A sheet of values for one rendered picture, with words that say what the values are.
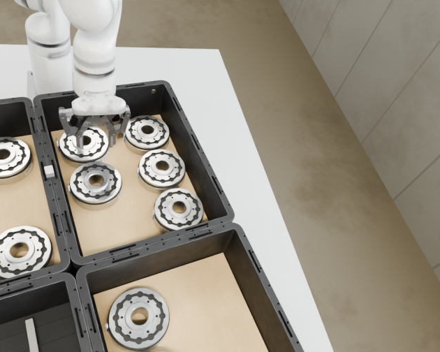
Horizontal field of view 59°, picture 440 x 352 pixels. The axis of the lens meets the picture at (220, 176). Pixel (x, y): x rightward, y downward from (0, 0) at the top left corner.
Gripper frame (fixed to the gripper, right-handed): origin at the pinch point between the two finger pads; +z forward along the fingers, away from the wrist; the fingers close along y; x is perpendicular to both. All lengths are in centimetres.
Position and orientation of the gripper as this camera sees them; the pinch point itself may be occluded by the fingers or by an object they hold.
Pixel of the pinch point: (96, 141)
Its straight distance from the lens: 87.9
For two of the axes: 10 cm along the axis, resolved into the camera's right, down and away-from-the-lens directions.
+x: 3.0, 7.7, -5.6
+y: -9.3, 1.0, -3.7
